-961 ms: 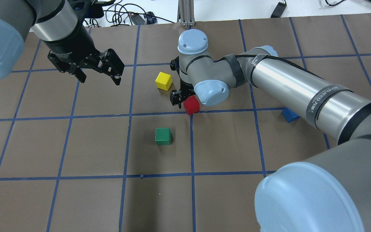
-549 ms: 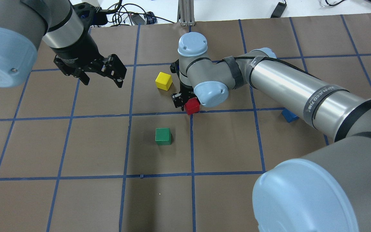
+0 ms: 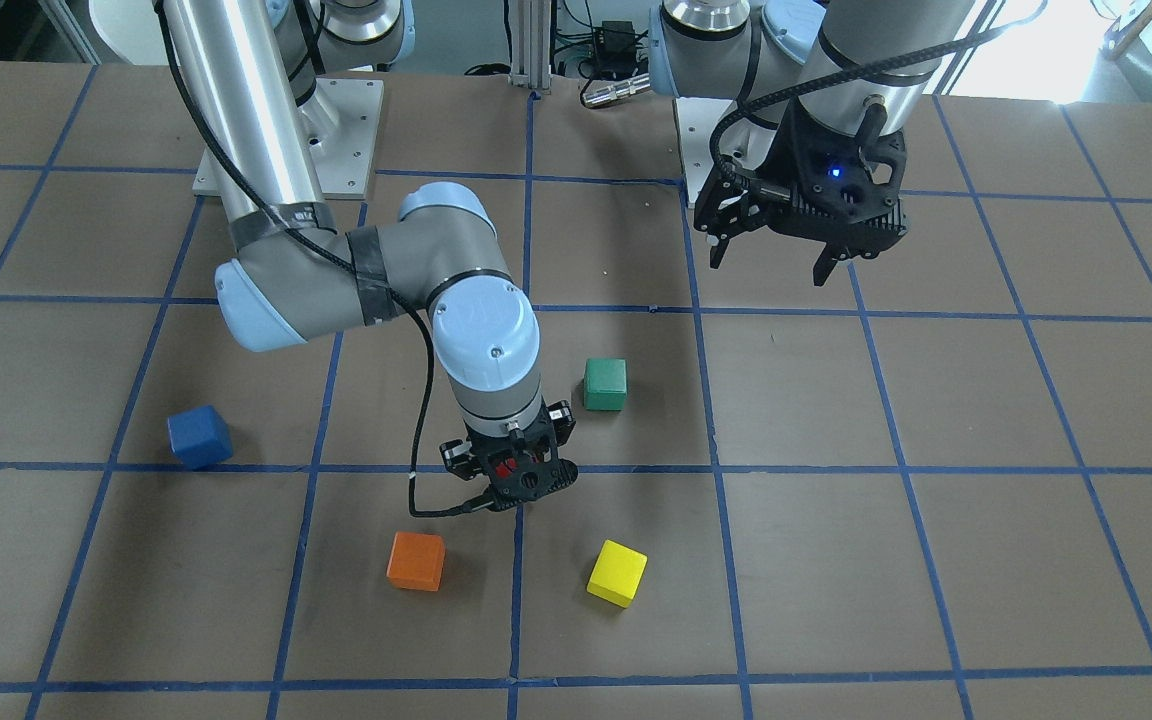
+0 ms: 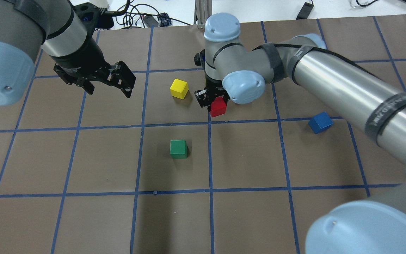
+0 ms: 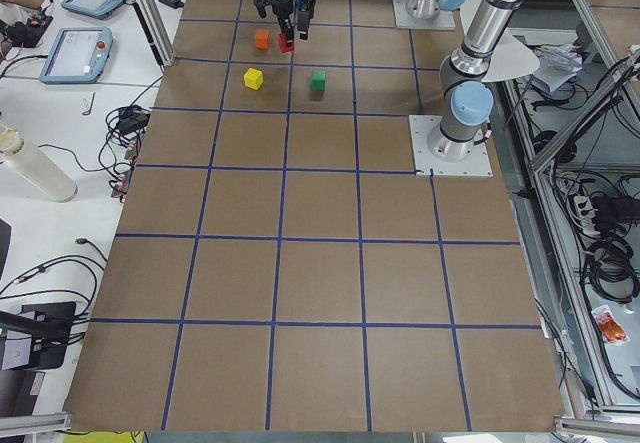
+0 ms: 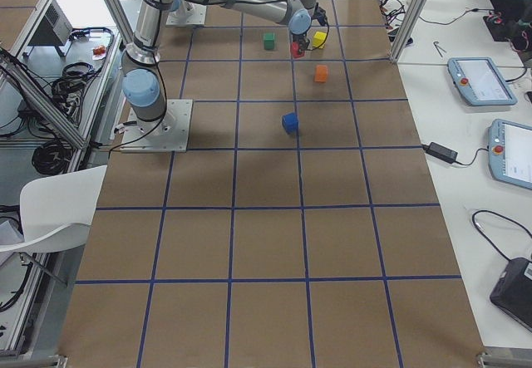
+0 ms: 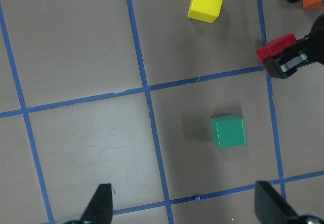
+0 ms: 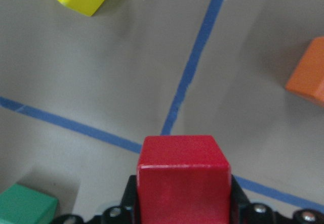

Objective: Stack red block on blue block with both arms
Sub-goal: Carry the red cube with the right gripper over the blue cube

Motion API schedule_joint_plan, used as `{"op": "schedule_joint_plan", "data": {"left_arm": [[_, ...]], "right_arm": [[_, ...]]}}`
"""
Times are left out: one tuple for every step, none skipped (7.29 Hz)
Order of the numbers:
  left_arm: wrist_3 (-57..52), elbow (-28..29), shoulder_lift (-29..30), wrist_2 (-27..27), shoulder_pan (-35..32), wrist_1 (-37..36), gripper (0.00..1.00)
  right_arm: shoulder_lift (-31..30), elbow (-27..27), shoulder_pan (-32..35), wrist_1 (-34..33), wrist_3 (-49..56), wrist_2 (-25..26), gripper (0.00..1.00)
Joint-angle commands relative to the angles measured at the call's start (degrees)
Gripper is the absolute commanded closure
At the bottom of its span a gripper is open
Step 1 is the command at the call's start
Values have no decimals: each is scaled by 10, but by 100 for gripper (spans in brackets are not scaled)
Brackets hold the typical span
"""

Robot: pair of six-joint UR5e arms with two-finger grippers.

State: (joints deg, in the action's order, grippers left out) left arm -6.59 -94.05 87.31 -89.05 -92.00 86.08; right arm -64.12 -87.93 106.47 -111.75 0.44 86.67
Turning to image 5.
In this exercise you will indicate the black power adapter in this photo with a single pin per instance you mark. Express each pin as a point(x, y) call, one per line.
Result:
point(174, 4)

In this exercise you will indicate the orange block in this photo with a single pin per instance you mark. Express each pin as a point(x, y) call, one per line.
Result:
point(262, 39)

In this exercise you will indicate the white cylinder bottle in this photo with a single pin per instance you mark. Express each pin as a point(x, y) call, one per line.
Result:
point(28, 160)

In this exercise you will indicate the allen key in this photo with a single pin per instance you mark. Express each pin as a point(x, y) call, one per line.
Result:
point(88, 105)

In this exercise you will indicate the green block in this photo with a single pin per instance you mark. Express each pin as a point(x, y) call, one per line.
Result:
point(318, 80)

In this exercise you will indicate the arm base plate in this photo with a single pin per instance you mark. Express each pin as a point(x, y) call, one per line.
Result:
point(422, 15)
point(435, 155)

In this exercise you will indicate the yellow block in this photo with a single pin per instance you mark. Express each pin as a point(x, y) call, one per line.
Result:
point(253, 78)

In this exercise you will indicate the teach pendant near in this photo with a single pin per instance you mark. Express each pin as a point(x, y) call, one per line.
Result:
point(77, 56)

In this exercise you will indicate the red block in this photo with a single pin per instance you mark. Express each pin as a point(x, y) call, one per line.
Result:
point(285, 44)

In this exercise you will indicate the aluminium frame post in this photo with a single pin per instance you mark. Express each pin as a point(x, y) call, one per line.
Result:
point(154, 31)

